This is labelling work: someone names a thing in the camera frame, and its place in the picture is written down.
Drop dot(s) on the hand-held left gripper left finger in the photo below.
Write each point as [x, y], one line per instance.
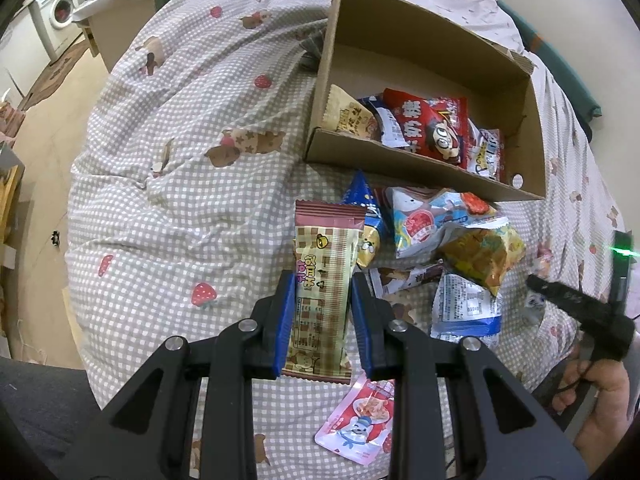
[282, 325]

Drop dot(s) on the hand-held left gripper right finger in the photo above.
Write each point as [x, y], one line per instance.
[365, 330]

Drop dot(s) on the brown chocolate bar packet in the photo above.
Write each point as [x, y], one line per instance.
[405, 277]

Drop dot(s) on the checkered wafer packet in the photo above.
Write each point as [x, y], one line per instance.
[320, 260]

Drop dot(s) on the pink bear pouch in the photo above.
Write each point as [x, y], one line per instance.
[357, 420]

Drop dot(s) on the white blue snack bag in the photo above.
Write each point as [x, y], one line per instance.
[465, 305]

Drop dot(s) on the blue triangular snack packet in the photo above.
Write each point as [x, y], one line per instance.
[367, 210]

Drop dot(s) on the white bag red label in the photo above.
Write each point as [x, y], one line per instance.
[430, 220]

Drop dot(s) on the yellow green snack bag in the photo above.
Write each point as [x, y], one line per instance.
[485, 255]

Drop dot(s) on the white popcorn packet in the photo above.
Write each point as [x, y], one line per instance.
[485, 155]

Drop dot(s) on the red candy bag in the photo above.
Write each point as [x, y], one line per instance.
[425, 130]

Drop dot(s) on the beige cartoon snack packet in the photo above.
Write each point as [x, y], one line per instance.
[347, 115]

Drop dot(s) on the brown cardboard box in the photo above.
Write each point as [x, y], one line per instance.
[415, 55]

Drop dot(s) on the person's right hand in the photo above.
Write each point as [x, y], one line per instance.
[605, 400]

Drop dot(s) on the small dark floor item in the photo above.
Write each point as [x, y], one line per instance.
[55, 238]

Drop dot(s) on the teal pillow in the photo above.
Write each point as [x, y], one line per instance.
[555, 60]

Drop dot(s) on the person's grey trouser leg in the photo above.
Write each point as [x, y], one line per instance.
[35, 420]

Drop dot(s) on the wooden rack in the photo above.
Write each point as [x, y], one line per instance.
[7, 195]

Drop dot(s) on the brown patterned rug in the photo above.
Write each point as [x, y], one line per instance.
[55, 75]

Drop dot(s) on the beige storage cabinet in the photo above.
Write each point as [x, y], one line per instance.
[120, 25]

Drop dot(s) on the white floor cabinet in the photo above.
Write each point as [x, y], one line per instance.
[20, 55]

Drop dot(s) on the white washing machine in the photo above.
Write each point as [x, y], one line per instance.
[57, 5]

